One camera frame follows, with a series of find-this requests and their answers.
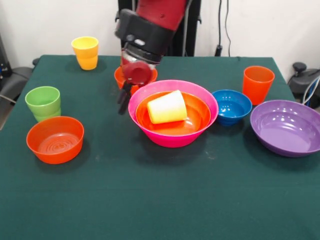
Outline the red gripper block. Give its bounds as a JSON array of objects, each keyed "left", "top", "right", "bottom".
[{"left": 117, "top": 50, "right": 155, "bottom": 116}]

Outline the yellow plastic cup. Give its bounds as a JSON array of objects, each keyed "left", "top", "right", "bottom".
[
  {"left": 71, "top": 36, "right": 99, "bottom": 71},
  {"left": 146, "top": 89, "right": 189, "bottom": 125}
]

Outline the large pink plastic bowl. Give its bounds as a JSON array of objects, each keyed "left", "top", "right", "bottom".
[{"left": 127, "top": 79, "right": 220, "bottom": 149}]

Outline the large orange plastic bowl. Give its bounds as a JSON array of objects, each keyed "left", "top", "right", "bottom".
[{"left": 135, "top": 91, "right": 212, "bottom": 137}]

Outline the blue plastic bowl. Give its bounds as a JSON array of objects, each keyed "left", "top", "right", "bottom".
[{"left": 211, "top": 89, "right": 253, "bottom": 127}]

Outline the small orange plastic bowl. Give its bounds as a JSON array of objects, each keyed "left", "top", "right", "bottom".
[
  {"left": 26, "top": 116, "right": 85, "bottom": 165},
  {"left": 114, "top": 66, "right": 159, "bottom": 96}
]

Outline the green plastic cup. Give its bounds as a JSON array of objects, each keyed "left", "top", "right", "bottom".
[{"left": 24, "top": 86, "right": 62, "bottom": 123}]

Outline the black column stand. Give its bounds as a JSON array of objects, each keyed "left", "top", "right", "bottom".
[{"left": 115, "top": 0, "right": 203, "bottom": 57}]

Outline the dark green table cloth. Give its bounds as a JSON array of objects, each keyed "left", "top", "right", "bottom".
[{"left": 0, "top": 54, "right": 320, "bottom": 240}]

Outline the black chair base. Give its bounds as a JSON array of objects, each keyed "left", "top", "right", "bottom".
[
  {"left": 287, "top": 61, "right": 320, "bottom": 106},
  {"left": 0, "top": 66, "right": 33, "bottom": 101}
]

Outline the orange plastic cup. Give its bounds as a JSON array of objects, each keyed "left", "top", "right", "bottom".
[{"left": 241, "top": 65, "right": 276, "bottom": 106}]

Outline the purple plastic bowl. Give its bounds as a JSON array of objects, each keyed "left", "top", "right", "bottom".
[{"left": 250, "top": 99, "right": 320, "bottom": 158}]

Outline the black hanging wall cable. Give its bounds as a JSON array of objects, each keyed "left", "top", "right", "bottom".
[{"left": 215, "top": 0, "right": 232, "bottom": 58}]

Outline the tangle of floor cables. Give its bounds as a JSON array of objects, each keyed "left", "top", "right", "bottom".
[{"left": 302, "top": 76, "right": 320, "bottom": 109}]

